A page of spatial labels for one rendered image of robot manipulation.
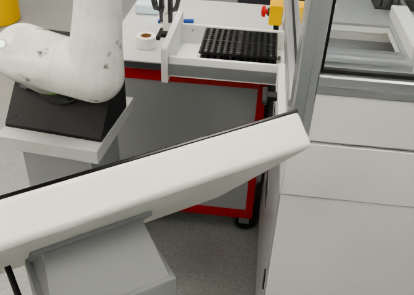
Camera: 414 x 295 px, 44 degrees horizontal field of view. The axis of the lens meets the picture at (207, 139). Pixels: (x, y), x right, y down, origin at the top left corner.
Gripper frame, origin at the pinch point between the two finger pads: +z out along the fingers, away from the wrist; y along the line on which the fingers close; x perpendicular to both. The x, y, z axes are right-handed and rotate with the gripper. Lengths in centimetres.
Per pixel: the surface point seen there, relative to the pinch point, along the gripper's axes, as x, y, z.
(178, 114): -8.2, -2.4, 37.7
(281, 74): 27.4, -34.5, 0.3
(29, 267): 103, -2, -9
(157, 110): -8.2, 5.2, 36.7
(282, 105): 43, -35, 0
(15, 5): -205, 152, 80
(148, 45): -15.5, 9.2, 15.2
